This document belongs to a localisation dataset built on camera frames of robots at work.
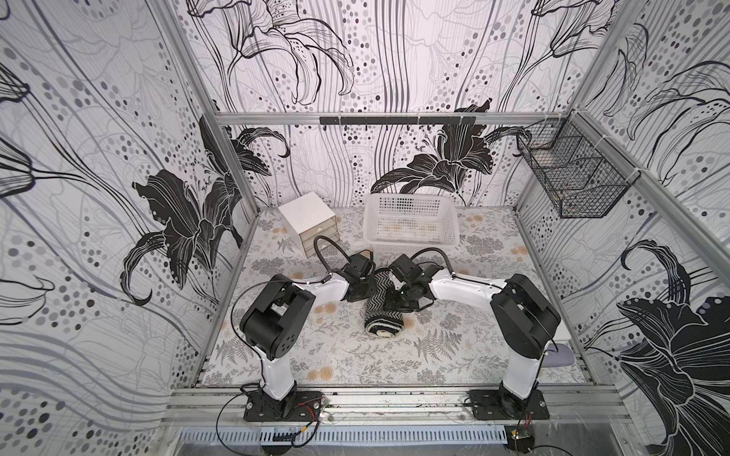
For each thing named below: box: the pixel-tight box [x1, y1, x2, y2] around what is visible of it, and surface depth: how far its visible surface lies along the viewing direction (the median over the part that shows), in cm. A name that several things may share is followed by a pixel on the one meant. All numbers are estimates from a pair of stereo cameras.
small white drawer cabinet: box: [277, 190, 341, 259], surface depth 101 cm
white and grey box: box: [540, 341, 576, 368], surface depth 80 cm
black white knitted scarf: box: [364, 267, 405, 339], surface depth 84 cm
